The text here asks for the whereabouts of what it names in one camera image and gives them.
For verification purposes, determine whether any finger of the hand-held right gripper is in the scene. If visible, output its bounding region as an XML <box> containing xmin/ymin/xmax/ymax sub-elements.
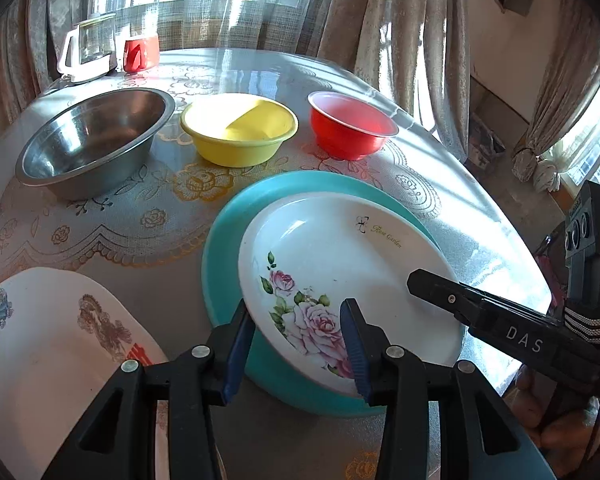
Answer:
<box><xmin>406</xmin><ymin>269</ymin><xmax>486</xmax><ymax>333</ymax></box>

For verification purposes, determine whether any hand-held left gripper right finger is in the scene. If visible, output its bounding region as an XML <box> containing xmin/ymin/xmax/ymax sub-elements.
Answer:
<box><xmin>340</xmin><ymin>298</ymin><xmax>556</xmax><ymax>480</ymax></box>

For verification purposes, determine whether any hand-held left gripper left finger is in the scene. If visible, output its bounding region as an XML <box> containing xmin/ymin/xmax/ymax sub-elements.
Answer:
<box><xmin>40</xmin><ymin>299</ymin><xmax>257</xmax><ymax>480</ymax></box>

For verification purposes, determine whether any teal plate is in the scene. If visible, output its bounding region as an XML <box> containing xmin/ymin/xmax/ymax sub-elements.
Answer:
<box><xmin>201</xmin><ymin>170</ymin><xmax>467</xmax><ymax>418</ymax></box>

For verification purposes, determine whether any white rose print plate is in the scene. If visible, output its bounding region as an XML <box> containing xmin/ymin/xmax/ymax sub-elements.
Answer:
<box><xmin>238</xmin><ymin>191</ymin><xmax>465</xmax><ymax>398</ymax></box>

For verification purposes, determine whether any white dragon print plate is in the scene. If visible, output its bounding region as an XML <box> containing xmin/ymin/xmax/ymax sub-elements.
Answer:
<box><xmin>0</xmin><ymin>267</ymin><xmax>173</xmax><ymax>480</ymax></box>

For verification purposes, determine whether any yellow plastic bowl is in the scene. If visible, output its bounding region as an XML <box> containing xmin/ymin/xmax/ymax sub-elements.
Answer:
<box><xmin>180</xmin><ymin>93</ymin><xmax>299</xmax><ymax>168</ymax></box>

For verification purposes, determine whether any stainless steel bowl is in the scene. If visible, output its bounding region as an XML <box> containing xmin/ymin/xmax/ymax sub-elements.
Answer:
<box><xmin>15</xmin><ymin>87</ymin><xmax>177</xmax><ymax>202</ymax></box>

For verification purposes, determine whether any person's right hand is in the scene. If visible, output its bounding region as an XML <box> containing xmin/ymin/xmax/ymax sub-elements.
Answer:
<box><xmin>512</xmin><ymin>366</ymin><xmax>600</xmax><ymax>467</ymax></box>

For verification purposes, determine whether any patterned cloth bundle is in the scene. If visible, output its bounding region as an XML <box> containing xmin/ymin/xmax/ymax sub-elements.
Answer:
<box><xmin>467</xmin><ymin>110</ymin><xmax>507</xmax><ymax>167</ymax></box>

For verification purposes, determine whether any beige velvet curtain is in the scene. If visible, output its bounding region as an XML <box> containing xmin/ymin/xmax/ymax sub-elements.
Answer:
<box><xmin>511</xmin><ymin>5</ymin><xmax>600</xmax><ymax>183</ymax></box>
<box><xmin>325</xmin><ymin>0</ymin><xmax>471</xmax><ymax>161</ymax></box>
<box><xmin>0</xmin><ymin>0</ymin><xmax>96</xmax><ymax>126</ymax></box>

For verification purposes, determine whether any red plastic bowl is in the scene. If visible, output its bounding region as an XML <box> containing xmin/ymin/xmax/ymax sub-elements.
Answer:
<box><xmin>307</xmin><ymin>91</ymin><xmax>400</xmax><ymax>162</ymax></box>

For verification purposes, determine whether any red mug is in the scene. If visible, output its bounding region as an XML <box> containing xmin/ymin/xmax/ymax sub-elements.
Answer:
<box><xmin>123</xmin><ymin>35</ymin><xmax>160</xmax><ymax>73</ymax></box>

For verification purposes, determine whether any sheer white curtain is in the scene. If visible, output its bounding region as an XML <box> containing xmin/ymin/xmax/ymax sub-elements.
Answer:
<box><xmin>90</xmin><ymin>0</ymin><xmax>341</xmax><ymax>56</ymax></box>

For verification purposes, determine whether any glass kettle with white handle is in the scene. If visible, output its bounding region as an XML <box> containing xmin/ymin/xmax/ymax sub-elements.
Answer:
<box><xmin>57</xmin><ymin>12</ymin><xmax>118</xmax><ymax>85</ymax></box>

